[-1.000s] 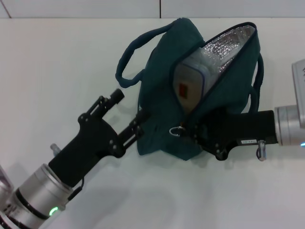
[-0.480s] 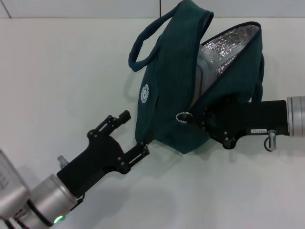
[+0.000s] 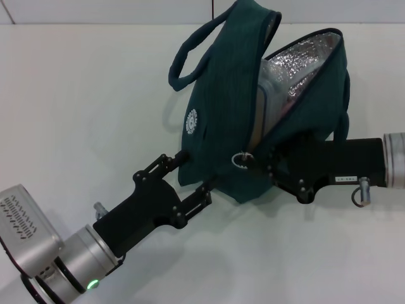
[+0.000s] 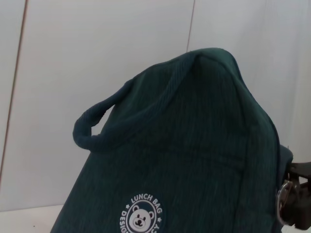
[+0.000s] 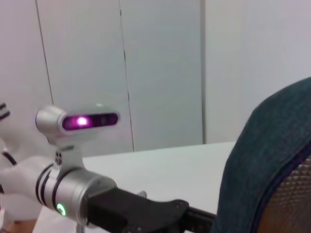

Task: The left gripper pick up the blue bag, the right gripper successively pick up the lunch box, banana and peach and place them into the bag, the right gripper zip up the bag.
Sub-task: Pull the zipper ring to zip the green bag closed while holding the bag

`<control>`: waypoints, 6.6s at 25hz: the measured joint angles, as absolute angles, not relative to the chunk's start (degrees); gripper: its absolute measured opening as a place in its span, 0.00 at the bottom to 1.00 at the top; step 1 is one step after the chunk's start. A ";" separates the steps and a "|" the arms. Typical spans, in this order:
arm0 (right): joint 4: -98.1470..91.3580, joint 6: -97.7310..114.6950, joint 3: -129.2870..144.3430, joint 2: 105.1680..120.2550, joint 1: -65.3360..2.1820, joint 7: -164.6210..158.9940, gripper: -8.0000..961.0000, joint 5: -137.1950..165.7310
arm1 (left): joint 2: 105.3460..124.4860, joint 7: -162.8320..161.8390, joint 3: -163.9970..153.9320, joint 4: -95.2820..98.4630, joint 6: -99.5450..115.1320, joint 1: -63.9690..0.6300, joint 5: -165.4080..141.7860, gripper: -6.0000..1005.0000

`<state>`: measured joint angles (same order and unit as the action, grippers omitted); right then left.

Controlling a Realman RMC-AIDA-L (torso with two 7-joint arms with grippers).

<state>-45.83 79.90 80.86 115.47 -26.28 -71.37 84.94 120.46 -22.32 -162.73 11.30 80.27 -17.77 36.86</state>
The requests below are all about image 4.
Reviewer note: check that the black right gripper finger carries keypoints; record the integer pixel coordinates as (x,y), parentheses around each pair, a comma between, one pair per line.
(301,170)
(296,206)

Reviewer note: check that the dark teal zipper lunch bag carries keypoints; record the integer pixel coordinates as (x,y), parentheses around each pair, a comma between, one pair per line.
(182,145)

